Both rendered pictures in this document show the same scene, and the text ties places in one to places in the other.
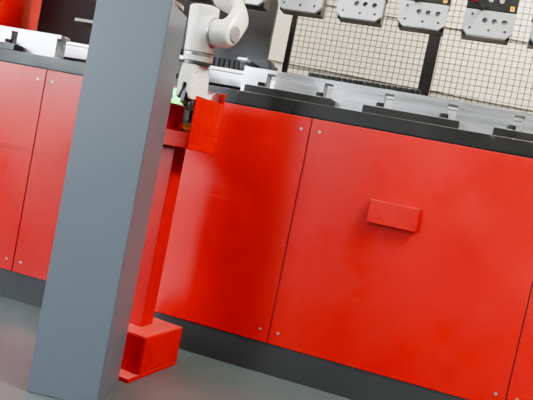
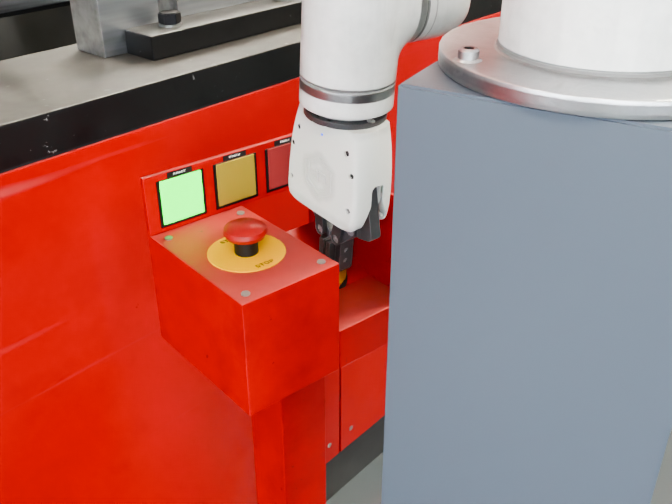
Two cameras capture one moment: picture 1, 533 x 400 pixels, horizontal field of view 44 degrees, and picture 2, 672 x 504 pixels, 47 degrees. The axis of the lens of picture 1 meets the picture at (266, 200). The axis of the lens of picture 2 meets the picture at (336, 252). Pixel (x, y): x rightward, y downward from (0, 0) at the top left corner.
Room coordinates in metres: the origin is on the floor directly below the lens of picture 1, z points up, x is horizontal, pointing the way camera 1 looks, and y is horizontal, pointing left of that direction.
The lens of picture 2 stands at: (1.59, 0.87, 1.13)
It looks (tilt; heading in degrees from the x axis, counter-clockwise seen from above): 30 degrees down; 296
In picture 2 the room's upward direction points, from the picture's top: straight up
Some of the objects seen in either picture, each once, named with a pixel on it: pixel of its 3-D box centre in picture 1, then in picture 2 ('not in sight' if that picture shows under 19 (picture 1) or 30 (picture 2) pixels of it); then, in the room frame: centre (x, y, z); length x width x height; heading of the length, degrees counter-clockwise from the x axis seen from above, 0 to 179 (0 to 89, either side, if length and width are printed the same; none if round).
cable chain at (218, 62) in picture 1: (228, 64); not in sight; (2.72, 0.26, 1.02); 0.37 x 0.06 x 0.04; 75
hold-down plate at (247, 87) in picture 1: (288, 96); (232, 23); (2.17, 0.00, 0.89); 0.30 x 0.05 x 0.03; 75
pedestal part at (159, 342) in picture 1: (128, 343); not in sight; (1.90, 0.32, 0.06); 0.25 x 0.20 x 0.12; 156
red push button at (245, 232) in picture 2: not in sight; (245, 241); (1.94, 0.35, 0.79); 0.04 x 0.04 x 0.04
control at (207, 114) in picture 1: (178, 115); (282, 260); (1.93, 0.30, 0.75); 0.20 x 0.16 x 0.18; 66
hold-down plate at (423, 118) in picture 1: (409, 117); not in sight; (2.07, -0.39, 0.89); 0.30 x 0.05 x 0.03; 75
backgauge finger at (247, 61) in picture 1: (253, 63); not in sight; (2.44, 0.15, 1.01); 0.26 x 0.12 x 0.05; 165
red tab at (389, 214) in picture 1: (393, 215); not in sight; (1.96, -0.38, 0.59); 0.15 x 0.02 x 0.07; 75
